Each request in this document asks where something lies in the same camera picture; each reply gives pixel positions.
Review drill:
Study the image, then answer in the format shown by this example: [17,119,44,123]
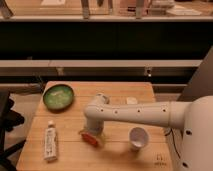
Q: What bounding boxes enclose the green bowl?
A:
[43,84,74,111]

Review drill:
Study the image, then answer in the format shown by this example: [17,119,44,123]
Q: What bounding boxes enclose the black chair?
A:
[0,91,26,171]

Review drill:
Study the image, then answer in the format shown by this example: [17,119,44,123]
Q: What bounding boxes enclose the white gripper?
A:
[84,118,104,135]

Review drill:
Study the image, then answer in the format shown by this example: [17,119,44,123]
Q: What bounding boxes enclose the metal rail beam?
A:
[0,60,202,68]

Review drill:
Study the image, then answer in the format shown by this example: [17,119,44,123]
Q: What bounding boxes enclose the white ceramic cup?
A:
[129,127,149,151]

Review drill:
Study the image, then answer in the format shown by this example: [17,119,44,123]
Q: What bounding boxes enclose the white tube with cap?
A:
[44,120,57,162]

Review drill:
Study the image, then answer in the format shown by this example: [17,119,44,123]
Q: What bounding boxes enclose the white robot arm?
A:
[84,93,213,171]

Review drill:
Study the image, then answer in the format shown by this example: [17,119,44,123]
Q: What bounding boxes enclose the red pepper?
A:
[80,131,99,147]

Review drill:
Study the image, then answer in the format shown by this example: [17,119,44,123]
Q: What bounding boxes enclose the black cable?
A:
[164,127,183,161]

